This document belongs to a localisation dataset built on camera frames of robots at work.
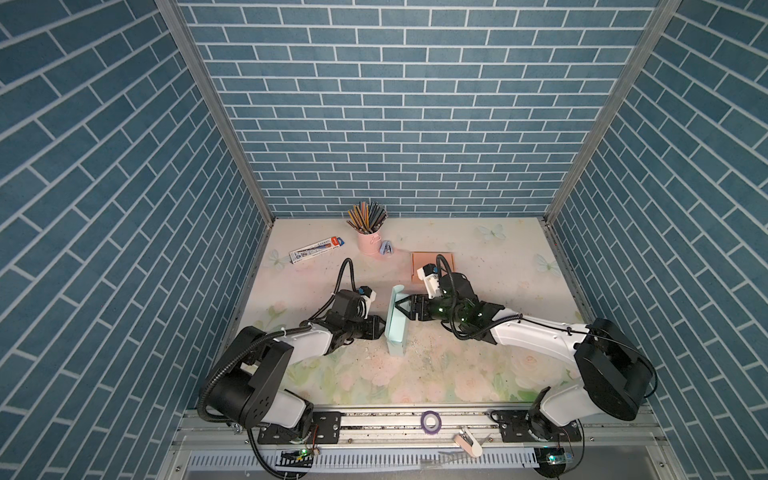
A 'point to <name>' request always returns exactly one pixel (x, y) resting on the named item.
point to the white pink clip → (468, 442)
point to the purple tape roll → (438, 422)
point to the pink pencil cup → (369, 244)
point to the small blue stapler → (386, 247)
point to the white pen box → (316, 248)
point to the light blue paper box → (394, 331)
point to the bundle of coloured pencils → (367, 218)
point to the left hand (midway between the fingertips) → (383, 325)
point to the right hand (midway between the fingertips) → (398, 302)
